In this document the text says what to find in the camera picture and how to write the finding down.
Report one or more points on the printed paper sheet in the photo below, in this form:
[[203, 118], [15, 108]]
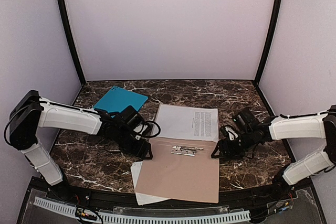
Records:
[[142, 199], [187, 123]]

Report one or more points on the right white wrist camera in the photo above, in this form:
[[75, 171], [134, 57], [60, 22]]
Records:
[[229, 132]]

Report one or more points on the tan folder metal clip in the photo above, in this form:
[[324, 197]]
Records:
[[185, 150]]

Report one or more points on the tan brown folder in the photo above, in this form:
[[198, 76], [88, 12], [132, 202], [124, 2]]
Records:
[[181, 177]]

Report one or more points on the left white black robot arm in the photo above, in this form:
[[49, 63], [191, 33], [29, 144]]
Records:
[[126, 128]]

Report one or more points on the white slotted cable duct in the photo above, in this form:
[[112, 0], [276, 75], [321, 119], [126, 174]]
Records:
[[124, 215]]

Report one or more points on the right black frame post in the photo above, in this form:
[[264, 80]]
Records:
[[268, 41]]

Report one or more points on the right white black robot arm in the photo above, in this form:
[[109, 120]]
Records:
[[254, 132]]

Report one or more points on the black frame post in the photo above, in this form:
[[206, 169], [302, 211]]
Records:
[[70, 41], [268, 41]]

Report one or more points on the teal folder with black inside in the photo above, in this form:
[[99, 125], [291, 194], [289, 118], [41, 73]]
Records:
[[117, 99]]

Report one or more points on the black front rail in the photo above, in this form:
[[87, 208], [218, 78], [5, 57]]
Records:
[[305, 201]]

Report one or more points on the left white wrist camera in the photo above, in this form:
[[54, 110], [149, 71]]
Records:
[[139, 130]]

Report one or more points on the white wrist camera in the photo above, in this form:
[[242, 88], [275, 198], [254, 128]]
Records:
[[139, 130], [229, 132]]

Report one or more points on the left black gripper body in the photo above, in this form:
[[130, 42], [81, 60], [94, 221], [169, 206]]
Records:
[[134, 147]]

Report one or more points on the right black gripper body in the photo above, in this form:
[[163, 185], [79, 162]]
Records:
[[229, 148]]

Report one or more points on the left black frame post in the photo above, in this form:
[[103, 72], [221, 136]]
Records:
[[70, 41]]

